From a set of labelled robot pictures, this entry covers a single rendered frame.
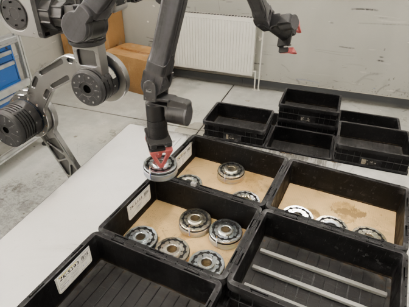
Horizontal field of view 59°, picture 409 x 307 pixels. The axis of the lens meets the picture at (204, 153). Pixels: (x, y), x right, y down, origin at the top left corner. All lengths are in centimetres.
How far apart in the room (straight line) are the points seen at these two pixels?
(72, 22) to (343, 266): 100
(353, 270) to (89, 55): 112
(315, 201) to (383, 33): 285
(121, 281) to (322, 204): 72
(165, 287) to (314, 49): 335
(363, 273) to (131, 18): 401
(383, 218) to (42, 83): 144
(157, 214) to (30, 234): 50
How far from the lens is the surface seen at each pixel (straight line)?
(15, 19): 119
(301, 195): 136
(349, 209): 136
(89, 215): 150
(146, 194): 124
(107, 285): 109
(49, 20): 110
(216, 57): 419
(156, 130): 102
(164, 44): 94
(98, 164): 177
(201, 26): 416
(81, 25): 103
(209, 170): 144
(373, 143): 248
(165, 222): 123
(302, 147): 251
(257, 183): 139
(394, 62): 411
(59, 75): 166
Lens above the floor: 168
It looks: 33 degrees down
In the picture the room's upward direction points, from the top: straight up
